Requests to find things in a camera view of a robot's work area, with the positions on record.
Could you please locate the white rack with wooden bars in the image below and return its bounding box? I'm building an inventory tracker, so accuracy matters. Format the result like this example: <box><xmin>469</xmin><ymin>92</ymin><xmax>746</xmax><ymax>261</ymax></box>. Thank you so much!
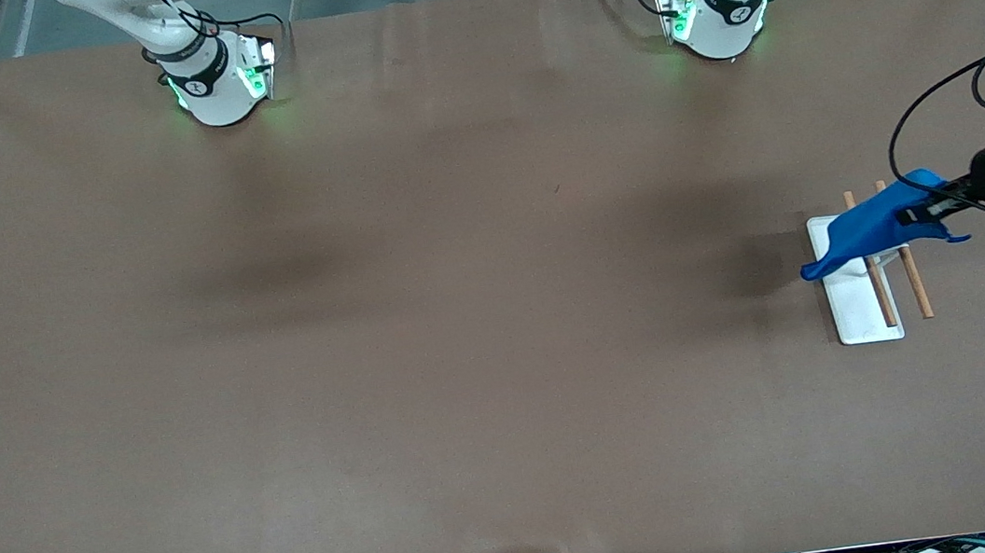
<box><xmin>801</xmin><ymin>175</ymin><xmax>938</xmax><ymax>351</ymax></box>

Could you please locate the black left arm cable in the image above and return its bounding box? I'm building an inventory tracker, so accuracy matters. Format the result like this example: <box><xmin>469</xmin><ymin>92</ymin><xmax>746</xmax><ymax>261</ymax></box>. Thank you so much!
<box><xmin>874</xmin><ymin>35</ymin><xmax>985</xmax><ymax>242</ymax></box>

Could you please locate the blue towel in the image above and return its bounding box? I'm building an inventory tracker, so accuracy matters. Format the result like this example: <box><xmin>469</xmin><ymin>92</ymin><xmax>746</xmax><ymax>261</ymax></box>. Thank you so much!
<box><xmin>789</xmin><ymin>163</ymin><xmax>977</xmax><ymax>283</ymax></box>

